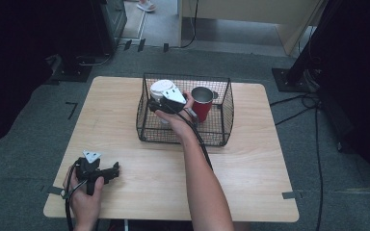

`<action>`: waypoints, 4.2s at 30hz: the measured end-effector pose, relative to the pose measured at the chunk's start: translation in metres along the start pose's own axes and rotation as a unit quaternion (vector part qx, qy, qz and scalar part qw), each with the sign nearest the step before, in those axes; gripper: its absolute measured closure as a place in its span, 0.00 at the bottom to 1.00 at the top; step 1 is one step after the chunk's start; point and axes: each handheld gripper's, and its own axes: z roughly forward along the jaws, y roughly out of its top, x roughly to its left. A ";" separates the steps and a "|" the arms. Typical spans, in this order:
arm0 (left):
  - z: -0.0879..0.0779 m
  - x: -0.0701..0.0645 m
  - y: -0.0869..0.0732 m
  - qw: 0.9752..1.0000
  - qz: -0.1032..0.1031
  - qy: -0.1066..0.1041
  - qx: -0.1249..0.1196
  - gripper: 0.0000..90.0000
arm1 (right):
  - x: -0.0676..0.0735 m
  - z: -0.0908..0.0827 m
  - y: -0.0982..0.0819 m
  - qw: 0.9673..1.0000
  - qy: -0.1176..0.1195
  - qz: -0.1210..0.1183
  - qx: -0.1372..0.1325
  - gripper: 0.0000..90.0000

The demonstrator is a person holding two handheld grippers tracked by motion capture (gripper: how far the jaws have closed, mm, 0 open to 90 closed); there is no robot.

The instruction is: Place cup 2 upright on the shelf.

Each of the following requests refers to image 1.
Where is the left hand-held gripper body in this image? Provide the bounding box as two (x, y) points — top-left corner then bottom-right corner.
(74, 149), (108, 195)

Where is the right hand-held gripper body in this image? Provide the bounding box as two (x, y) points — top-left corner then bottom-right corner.
(155, 88), (188, 116)

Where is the clear cup with white lid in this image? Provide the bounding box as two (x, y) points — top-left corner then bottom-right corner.
(149, 79), (178, 125)

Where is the red cup with steel inside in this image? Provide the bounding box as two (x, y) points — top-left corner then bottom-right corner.
(191, 86), (215, 124)

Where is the black wire mesh basket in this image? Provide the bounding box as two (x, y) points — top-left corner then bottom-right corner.
(135, 72), (235, 147)

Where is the person's right hand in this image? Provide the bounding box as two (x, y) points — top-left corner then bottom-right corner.
(161, 90), (200, 142)

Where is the person's left hand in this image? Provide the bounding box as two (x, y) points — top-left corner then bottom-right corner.
(63, 166), (106, 226)

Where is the grey tape piece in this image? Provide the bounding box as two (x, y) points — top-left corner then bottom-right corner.
(46, 185), (67, 197)
(281, 191), (303, 200)

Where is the black stand base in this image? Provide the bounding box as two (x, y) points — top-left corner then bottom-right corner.
(46, 53), (94, 87)

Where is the black cabinet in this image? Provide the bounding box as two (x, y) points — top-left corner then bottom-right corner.
(90, 0), (128, 56)

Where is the beige wooden furniture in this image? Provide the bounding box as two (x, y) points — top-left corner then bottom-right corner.
(176, 0), (330, 58)

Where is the dark curtain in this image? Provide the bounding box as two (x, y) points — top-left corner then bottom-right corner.
(0, 0), (105, 152)
(311, 0), (370, 200)

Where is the black metal stand with base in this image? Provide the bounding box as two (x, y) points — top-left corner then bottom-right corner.
(271, 0), (338, 94)

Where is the grey wrist strap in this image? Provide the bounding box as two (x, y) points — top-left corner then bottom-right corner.
(186, 107), (200, 126)

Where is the left hand-held gripper cable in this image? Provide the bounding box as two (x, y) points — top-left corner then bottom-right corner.
(65, 160), (89, 231)

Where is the hand-held gripper cable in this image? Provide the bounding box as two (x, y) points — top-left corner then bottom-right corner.
(65, 160), (89, 231)
(165, 104), (214, 171)

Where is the right hand-held gripper cable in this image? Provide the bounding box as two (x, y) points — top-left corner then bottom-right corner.
(165, 104), (214, 171)

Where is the black looped floor cable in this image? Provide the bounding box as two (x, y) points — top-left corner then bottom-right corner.
(76, 52), (114, 67)

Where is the thin black hanging cable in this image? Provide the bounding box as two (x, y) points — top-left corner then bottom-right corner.
(170, 0), (200, 50)

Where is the long black floor cable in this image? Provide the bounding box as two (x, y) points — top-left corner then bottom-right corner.
(313, 104), (325, 231)

